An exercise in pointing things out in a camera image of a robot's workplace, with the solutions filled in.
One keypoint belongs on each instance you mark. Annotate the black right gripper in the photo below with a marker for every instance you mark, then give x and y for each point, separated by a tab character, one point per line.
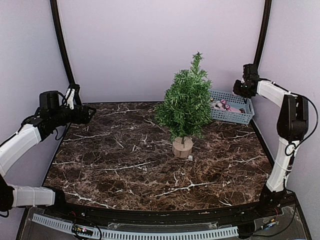
236	90

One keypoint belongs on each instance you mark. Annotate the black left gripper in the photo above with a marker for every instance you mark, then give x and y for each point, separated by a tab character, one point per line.
85	119

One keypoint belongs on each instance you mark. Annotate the small green christmas tree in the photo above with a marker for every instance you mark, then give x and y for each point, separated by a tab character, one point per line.
186	107

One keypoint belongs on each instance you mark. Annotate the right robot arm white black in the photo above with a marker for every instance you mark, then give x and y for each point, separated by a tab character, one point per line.
292	127

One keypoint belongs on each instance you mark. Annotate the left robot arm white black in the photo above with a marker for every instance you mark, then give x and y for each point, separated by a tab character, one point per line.
55	110

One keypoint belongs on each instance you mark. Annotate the blue plastic basket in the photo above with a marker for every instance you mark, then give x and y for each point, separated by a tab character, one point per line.
234	101

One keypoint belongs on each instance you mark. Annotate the pink plush ornament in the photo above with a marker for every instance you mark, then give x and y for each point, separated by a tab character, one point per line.
218	106

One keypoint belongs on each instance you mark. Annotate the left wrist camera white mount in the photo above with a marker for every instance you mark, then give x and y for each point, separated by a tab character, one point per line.
71	93

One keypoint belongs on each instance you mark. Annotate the right black frame post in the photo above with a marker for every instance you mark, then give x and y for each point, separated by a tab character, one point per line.
263	32

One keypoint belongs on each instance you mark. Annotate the black frame post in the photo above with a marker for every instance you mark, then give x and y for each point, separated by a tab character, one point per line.
61	42
263	32

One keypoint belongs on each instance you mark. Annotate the left black frame post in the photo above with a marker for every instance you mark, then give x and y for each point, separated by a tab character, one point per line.
61	42

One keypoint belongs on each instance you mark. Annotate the grey slotted cable duct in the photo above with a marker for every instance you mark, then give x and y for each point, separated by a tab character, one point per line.
125	231

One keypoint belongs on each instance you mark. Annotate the black front rail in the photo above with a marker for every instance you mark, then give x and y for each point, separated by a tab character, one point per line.
232	215

